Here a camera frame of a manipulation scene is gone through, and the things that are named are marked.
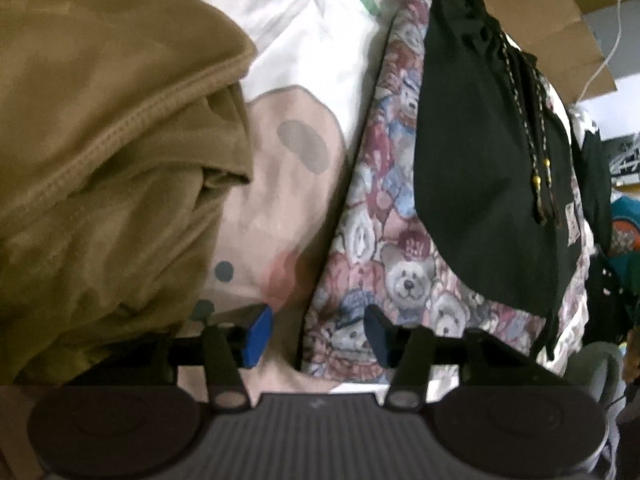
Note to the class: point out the black pants with bear print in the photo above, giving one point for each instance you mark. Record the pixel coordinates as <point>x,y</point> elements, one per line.
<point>480,160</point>

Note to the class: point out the teal garment with heart patch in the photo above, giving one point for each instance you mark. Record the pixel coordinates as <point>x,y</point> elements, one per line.
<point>626,225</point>

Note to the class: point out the white printed bed sheet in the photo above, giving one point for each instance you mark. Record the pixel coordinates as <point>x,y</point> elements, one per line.
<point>300,170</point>

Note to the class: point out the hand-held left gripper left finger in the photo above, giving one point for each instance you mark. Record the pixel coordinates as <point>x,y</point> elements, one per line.
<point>257,335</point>

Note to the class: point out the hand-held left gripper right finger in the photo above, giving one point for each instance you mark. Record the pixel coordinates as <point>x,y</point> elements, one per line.
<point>379,335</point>

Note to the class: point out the white crumpled cloth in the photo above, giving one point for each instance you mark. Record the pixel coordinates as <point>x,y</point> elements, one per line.
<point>582,122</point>

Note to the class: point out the brown cardboard sheet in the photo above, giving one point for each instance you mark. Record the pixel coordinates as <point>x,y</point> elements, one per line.
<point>540,15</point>

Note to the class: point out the olive green garment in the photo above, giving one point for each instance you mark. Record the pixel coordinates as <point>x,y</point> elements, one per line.
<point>110,160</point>

